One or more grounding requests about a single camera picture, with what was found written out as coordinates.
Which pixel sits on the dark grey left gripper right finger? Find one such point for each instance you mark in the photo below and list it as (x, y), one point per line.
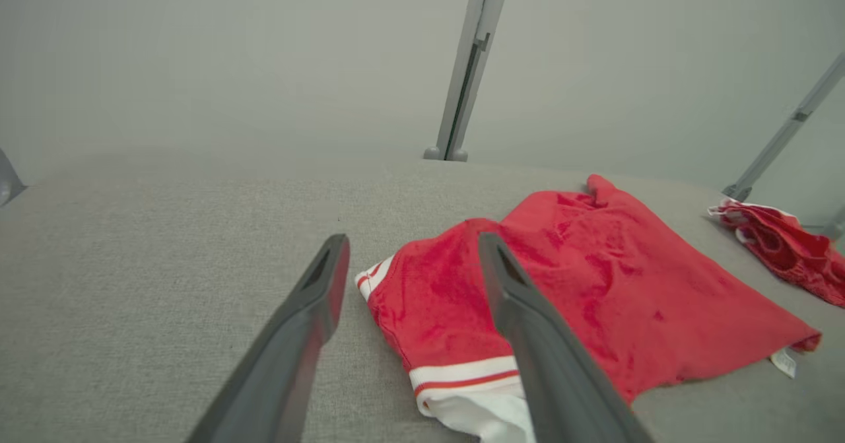
(554, 377)

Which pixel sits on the red and white striped garment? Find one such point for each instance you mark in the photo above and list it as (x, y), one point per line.
(627, 284)

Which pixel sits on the grey partition post with foot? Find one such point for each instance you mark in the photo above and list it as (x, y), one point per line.
(8, 182)

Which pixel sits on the folded red shorts white waistband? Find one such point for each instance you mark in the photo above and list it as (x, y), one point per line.
(792, 251)

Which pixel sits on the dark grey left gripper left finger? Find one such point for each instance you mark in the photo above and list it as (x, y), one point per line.
(284, 364)

